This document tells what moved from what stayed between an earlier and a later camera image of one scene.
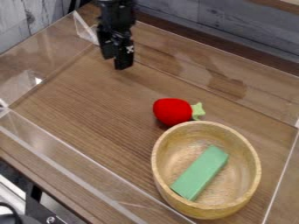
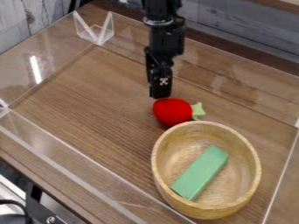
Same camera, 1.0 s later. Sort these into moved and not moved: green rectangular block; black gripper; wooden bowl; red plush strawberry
Moved: black gripper
Not moved: green rectangular block; red plush strawberry; wooden bowl
